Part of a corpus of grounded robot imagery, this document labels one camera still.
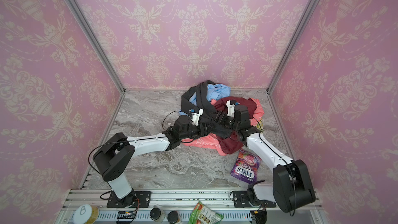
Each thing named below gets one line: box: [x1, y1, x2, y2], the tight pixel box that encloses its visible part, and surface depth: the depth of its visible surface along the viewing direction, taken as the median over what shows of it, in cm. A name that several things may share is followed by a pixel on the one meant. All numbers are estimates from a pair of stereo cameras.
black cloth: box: [180, 79, 233, 138], surface depth 96 cm
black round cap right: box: [167, 210, 179, 224], surface depth 63 cm
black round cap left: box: [149, 207, 162, 221], surface depth 64 cm
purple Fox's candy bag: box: [230, 148, 262, 185], surface depth 83 cm
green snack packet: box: [187, 201, 224, 224], surface depth 69 cm
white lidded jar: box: [72, 204, 99, 224], surface depth 68 cm
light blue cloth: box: [188, 83, 232, 106], surface depth 105 cm
